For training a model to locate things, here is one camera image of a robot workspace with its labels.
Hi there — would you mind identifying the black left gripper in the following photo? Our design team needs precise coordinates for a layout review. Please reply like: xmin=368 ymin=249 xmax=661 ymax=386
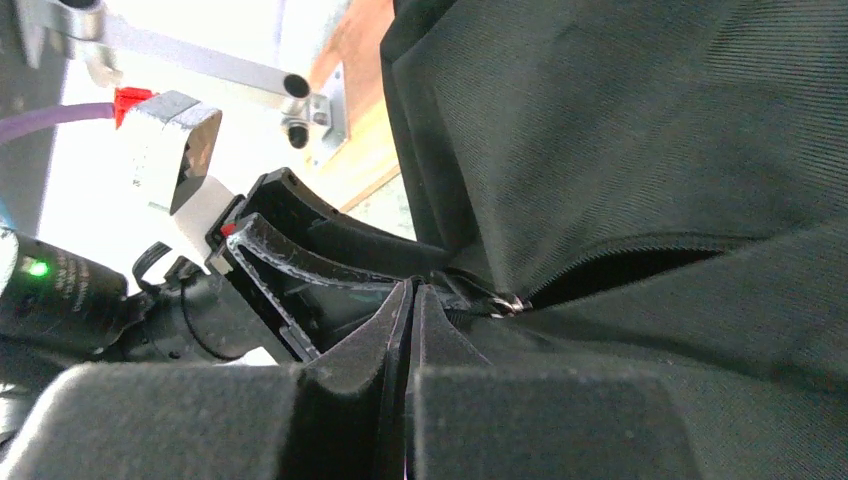
xmin=132 ymin=168 xmax=450 ymax=363

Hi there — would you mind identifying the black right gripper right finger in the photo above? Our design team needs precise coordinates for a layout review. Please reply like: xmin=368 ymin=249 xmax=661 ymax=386
xmin=407 ymin=286 xmax=700 ymax=479

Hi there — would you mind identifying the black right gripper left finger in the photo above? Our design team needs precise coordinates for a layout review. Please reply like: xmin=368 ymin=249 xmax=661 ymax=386
xmin=1 ymin=280 xmax=414 ymax=479

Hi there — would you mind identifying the black student backpack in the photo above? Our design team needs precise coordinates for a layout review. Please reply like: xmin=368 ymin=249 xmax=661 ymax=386
xmin=380 ymin=1 xmax=847 ymax=479

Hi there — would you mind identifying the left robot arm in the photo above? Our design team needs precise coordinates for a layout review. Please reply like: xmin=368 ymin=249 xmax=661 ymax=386
xmin=1 ymin=168 xmax=449 ymax=443

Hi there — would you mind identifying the wooden base board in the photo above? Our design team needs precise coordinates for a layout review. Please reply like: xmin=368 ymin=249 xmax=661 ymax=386
xmin=305 ymin=0 xmax=400 ymax=212

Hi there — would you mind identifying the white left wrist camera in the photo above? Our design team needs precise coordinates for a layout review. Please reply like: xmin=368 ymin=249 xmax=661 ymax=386
xmin=118 ymin=91 xmax=235 ymax=265

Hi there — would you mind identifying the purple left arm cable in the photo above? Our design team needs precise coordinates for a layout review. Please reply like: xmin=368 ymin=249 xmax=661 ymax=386
xmin=0 ymin=101 xmax=117 ymax=147

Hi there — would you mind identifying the metal switch stand bracket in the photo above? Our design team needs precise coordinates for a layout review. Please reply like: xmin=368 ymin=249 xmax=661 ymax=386
xmin=15 ymin=1 xmax=350 ymax=166

